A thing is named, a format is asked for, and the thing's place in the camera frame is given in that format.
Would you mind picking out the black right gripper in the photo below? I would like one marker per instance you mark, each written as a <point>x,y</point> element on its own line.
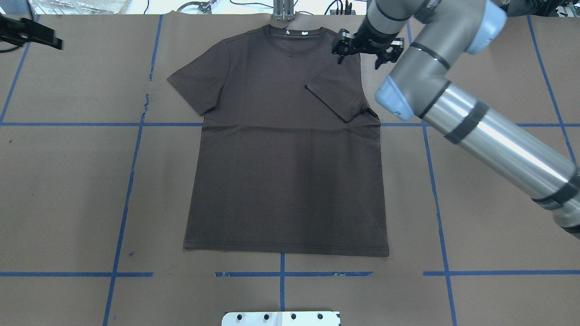
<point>372,38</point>

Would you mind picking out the dark brown t-shirt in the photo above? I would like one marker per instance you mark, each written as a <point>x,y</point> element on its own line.
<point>290,150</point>

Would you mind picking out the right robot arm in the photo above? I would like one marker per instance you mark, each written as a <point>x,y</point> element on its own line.
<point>424,38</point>

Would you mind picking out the aluminium frame post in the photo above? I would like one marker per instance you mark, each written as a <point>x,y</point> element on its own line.
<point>283,10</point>

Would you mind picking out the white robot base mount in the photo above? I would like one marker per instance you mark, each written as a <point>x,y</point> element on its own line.
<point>282,318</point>

